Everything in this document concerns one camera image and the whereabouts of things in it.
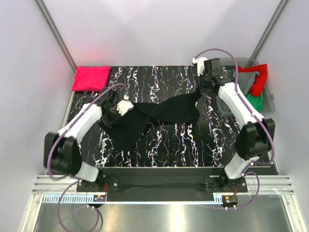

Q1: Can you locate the red t-shirt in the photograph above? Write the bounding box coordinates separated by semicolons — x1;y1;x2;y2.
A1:
238;64;267;97

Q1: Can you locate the left aluminium corner post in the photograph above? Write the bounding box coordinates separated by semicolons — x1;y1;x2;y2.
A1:
33;0;78;72

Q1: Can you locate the right aluminium corner post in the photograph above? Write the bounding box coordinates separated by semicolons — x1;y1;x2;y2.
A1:
250;0;290;59

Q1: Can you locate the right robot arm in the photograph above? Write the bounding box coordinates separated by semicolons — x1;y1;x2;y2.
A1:
192;57;275;192

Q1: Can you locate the aluminium corner post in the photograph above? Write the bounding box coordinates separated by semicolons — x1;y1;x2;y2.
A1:
33;0;78;72
250;0;290;59

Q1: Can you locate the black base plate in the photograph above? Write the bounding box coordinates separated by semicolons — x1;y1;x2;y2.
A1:
77;167;248;203

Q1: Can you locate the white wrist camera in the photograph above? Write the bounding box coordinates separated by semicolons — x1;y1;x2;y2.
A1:
192;57;208;76
116;95;134;116

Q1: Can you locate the aluminium frame rail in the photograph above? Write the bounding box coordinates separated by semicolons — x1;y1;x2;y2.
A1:
32;175;295;194

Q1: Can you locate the grey t-shirt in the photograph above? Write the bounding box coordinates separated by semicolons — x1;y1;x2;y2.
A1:
238;72;260;96

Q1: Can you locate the green t-shirt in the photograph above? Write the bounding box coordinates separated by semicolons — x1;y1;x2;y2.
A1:
247;93;264;112

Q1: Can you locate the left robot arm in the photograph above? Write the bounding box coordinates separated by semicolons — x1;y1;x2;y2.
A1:
43;88;128;191

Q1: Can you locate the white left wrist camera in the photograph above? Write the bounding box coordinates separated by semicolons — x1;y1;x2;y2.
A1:
116;95;134;116

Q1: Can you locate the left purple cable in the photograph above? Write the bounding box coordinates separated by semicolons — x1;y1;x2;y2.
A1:
46;83;130;230

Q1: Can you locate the pink folded t-shirt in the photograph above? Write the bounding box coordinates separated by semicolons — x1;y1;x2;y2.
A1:
71;66;111;92

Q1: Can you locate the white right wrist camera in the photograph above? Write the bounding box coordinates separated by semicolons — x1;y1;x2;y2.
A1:
192;57;208;76

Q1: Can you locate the clear plastic bin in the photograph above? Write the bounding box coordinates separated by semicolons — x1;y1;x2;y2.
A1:
216;58;275;117

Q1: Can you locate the black t-shirt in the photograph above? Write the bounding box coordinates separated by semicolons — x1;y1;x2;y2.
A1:
98;88;201;152

